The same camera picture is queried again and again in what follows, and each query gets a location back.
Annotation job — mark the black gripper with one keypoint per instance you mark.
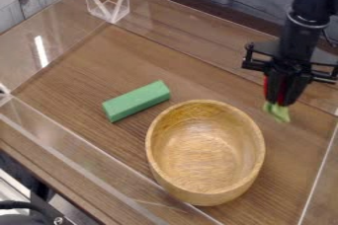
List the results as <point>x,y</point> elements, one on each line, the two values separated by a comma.
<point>291,54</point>

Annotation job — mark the red plush fruit green stem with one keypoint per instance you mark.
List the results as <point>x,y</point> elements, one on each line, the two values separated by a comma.
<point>279,112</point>

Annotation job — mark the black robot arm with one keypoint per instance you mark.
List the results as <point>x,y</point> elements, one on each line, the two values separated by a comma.
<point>311,12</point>

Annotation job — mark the wooden bowl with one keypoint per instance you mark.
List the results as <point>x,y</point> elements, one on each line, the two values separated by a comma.
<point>205,151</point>

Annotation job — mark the green rectangular block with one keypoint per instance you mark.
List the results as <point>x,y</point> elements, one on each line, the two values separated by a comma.
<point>136,100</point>

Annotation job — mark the clear acrylic corner bracket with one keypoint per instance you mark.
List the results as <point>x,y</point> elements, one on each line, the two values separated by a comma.
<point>108,11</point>

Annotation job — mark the black metal clamp bracket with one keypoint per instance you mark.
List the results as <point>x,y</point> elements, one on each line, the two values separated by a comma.
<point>44,209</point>

